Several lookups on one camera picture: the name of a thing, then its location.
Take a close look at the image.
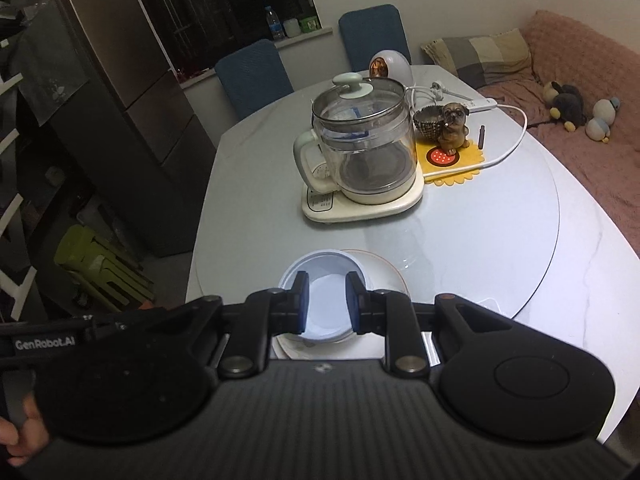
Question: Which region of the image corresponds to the brown dog figurine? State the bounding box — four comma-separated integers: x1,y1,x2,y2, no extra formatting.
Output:
436,101,472,157

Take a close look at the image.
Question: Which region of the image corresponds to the blue dining chair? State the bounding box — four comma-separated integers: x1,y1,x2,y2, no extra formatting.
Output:
338,4,412,73
215,38,296,121

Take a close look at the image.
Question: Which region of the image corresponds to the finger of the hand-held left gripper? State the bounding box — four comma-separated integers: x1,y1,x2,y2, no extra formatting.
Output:
85,307,171,333

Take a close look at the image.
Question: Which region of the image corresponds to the woven basket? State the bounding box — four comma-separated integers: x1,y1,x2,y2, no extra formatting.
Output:
413,105,448,141

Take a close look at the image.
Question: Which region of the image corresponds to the clear water bottle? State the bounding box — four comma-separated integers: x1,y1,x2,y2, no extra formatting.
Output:
264,6,285,42

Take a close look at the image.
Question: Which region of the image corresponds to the large floral ceramic plate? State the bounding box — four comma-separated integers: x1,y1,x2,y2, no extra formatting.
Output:
272,249,412,361

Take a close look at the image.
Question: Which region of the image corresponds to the round white heater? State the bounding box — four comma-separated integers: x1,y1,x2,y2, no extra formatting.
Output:
369,49,416,88

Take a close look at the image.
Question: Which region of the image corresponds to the white plug cable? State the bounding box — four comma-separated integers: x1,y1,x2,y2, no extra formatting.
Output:
407,80,476,103

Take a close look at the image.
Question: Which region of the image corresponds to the person's left hand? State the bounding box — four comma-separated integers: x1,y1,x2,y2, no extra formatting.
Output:
0,400,48,467

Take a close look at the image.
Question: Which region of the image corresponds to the white power cable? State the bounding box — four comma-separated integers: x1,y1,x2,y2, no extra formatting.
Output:
422,102,530,181

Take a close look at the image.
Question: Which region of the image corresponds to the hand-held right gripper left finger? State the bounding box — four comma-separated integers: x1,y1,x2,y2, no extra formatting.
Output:
165,270,311,379

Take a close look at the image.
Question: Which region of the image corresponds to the black shelving rack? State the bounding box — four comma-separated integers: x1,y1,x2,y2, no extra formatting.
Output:
0,0,66,321

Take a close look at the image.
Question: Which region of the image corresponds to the white blue penguin plush toy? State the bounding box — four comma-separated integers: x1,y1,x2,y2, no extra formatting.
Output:
585,97,622,143

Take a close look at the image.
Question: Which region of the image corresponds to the cream kettle base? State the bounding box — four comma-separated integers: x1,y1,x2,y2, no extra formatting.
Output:
300,177,426,223

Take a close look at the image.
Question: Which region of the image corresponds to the glass electric kettle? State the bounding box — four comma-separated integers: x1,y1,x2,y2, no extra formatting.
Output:
292,72,421,206

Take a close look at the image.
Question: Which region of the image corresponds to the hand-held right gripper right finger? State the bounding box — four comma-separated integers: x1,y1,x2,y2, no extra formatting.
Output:
345,271,521,379

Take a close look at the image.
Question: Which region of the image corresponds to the grey refrigerator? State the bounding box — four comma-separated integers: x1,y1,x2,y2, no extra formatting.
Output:
52,0,218,256

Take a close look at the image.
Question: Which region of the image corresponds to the white cup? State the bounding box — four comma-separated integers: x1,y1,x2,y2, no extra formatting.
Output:
277,249,372,347

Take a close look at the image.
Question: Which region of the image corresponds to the stack of green stools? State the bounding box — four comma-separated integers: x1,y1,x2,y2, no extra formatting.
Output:
52,224,156,313

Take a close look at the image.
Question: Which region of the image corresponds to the pink covered sofa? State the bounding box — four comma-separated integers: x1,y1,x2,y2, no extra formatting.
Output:
477,9,640,256

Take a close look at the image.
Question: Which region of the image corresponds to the dark window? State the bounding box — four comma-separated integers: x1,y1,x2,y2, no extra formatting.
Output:
125,0,321,83

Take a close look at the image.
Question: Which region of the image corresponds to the round glass turntable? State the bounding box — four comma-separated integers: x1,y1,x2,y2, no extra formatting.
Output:
192,125,561,321

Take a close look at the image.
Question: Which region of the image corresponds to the yellow flower-shaped mat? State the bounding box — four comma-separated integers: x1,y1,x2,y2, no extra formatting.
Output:
416,135,487,187

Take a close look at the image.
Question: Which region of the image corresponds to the dark penguin plush toy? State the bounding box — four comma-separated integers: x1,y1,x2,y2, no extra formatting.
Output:
542,80,588,133

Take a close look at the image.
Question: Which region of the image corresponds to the plaid pillow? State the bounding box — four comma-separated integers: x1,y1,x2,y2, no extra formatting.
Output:
421,27,533,92

